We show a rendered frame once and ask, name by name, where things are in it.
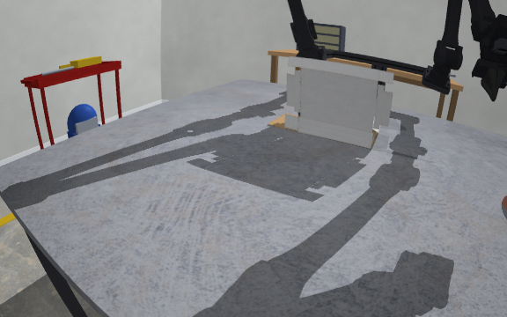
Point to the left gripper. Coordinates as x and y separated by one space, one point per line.
495 76

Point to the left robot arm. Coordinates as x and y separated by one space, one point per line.
486 28

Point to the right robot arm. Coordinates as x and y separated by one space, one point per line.
302 36

